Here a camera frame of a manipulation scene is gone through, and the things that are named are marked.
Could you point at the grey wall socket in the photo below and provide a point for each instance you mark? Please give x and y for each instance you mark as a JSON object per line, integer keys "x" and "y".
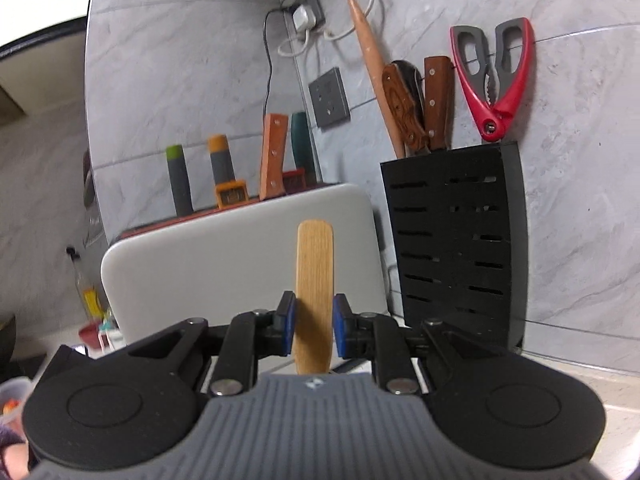
{"x": 329, "y": 97}

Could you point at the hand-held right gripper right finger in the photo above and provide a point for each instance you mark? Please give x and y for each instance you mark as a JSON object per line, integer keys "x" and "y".
{"x": 341, "y": 326}

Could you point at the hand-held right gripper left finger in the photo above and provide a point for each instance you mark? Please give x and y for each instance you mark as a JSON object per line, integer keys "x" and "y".
{"x": 287, "y": 324}

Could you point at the person's left forearm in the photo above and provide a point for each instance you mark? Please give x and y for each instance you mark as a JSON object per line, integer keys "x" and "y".
{"x": 12, "y": 460}

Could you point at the white countertop appliance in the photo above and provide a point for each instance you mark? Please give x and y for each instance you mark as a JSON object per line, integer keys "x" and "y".
{"x": 200, "y": 270}

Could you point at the black knife block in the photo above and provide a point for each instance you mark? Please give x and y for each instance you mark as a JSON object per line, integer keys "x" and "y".
{"x": 450, "y": 270}

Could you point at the red kitchen scissors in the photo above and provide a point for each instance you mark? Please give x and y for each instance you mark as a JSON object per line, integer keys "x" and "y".
{"x": 515, "y": 80}

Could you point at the wooden spatula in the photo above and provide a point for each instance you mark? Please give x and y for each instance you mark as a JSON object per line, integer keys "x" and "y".
{"x": 315, "y": 270}

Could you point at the wooden rolling pin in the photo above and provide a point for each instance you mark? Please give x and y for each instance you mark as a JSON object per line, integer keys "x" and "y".
{"x": 372, "y": 65}

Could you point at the oil bottle with black pump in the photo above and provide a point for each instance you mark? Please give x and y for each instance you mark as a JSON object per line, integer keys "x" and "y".
{"x": 87, "y": 295}

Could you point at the wall socket with charger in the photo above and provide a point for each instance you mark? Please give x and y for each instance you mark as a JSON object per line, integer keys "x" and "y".
{"x": 305, "y": 15}

